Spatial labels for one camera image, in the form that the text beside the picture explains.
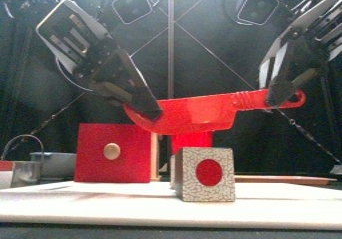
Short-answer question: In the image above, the red plastic pan with handle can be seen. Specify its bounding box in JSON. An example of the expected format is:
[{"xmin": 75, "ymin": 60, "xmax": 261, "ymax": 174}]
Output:
[{"xmin": 123, "ymin": 88, "xmax": 308, "ymax": 136}]

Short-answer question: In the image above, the flat wooden board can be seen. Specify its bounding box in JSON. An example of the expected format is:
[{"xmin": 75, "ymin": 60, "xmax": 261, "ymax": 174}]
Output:
[{"xmin": 234, "ymin": 174, "xmax": 338, "ymax": 186}]

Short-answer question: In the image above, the white cutting board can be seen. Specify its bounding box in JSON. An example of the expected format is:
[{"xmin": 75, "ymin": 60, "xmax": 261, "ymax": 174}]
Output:
[{"xmin": 0, "ymin": 180, "xmax": 342, "ymax": 232}]

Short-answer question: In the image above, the red cube with wooden dot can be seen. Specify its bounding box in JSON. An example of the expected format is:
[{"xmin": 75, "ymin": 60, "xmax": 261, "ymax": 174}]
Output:
[{"xmin": 74, "ymin": 122, "xmax": 154, "ymax": 184}]

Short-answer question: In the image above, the thin wooden upright slat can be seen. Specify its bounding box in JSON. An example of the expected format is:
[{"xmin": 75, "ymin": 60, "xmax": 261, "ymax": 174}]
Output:
[{"xmin": 150, "ymin": 132, "xmax": 162, "ymax": 181}]

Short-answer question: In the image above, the white patterned cube red oval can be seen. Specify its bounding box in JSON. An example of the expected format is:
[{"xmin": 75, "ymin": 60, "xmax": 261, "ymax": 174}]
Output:
[{"xmin": 170, "ymin": 146, "xmax": 237, "ymax": 203}]

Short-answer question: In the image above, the left gripper cable loop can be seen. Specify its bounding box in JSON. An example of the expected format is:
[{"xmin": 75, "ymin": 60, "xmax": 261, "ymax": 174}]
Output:
[{"xmin": 55, "ymin": 56, "xmax": 97, "ymax": 93}]

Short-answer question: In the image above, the gripper cable loop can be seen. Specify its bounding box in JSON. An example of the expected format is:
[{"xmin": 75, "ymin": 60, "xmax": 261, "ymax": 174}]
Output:
[
  {"xmin": 221, "ymin": 0, "xmax": 253, "ymax": 27},
  {"xmin": 55, "ymin": 56, "xmax": 97, "ymax": 93}
]

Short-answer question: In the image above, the vertical metal frame pole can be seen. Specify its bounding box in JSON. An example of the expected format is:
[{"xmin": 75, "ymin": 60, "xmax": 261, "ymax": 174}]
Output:
[{"xmin": 167, "ymin": 0, "xmax": 177, "ymax": 100}]

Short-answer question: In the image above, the diagonal metal chain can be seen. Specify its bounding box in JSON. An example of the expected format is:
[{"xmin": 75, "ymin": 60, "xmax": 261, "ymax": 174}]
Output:
[
  {"xmin": 11, "ymin": 92, "xmax": 87, "ymax": 149},
  {"xmin": 274, "ymin": 108, "xmax": 342, "ymax": 166}
]

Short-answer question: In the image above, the right gripper cable loop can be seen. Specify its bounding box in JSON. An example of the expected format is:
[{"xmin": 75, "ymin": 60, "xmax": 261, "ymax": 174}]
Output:
[{"xmin": 221, "ymin": 0, "xmax": 253, "ymax": 27}]

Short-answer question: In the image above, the metal pot with wire handle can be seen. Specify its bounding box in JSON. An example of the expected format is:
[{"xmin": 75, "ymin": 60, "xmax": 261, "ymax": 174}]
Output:
[{"xmin": 0, "ymin": 134, "xmax": 46, "ymax": 190}]

